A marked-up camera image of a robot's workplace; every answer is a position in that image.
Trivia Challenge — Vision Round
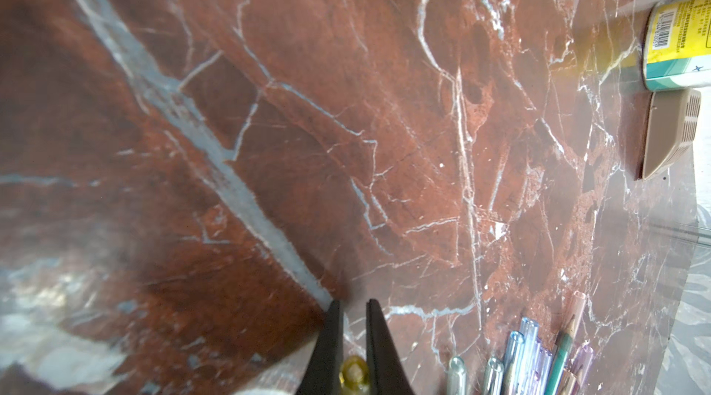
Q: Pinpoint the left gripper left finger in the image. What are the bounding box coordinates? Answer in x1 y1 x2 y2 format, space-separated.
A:
296 301 344 395

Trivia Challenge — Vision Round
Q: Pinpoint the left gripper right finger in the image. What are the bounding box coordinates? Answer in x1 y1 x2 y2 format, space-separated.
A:
366 299 414 395

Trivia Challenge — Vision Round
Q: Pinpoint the yellow pencil cap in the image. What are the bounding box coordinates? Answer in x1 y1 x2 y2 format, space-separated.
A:
339 355 370 395

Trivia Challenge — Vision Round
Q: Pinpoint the red striped pencil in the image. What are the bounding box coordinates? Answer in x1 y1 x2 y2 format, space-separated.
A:
500 331 525 395

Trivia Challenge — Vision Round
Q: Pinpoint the green pencil clear cap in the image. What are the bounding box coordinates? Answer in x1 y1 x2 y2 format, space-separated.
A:
544 315 580 395

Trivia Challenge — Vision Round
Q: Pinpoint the navy pencil purple cap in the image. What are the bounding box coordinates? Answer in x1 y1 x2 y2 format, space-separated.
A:
562 344 594 394

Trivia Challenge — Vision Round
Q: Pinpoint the green pencil pink cap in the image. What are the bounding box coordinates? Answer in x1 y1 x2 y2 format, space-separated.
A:
563 291 587 339

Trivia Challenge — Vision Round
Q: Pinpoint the brown slotted plastic piece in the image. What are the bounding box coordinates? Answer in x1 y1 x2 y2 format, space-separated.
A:
642 89 702 180

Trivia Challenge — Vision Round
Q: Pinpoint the yellow green tin can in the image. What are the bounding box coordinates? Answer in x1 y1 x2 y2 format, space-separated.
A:
642 0 710 91

